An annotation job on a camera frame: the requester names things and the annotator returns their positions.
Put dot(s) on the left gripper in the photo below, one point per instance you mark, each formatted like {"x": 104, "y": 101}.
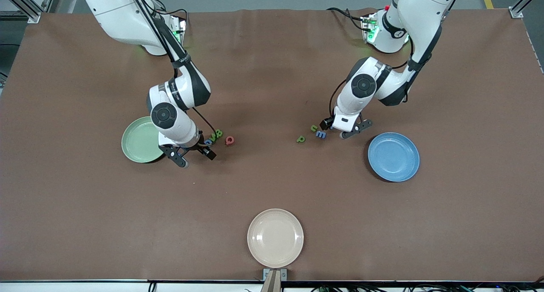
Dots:
{"x": 327, "y": 123}

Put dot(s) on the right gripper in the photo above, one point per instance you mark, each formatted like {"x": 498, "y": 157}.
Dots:
{"x": 200, "y": 146}

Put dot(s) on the blue letter m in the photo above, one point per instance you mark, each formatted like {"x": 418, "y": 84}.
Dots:
{"x": 321, "y": 134}

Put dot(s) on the pink-red letter Q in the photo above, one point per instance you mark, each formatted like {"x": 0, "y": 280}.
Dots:
{"x": 229, "y": 140}

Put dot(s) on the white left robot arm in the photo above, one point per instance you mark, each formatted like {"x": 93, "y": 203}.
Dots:
{"x": 425, "y": 11}

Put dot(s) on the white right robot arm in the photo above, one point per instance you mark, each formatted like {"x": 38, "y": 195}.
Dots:
{"x": 123, "y": 15}

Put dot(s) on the light green plate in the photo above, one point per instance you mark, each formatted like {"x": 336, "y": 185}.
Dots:
{"x": 138, "y": 141}

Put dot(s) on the blue plate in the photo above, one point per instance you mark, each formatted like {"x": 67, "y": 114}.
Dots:
{"x": 393, "y": 157}

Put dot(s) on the brown table cover sheet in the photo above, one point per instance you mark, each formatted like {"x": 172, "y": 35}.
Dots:
{"x": 272, "y": 185}

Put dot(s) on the beige plate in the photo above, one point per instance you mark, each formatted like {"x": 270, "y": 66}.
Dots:
{"x": 275, "y": 238}

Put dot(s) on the camera stand bracket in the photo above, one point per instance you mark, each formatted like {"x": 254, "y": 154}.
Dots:
{"x": 275, "y": 283}

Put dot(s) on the white table edge rail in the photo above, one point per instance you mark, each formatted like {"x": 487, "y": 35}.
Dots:
{"x": 85, "y": 287}

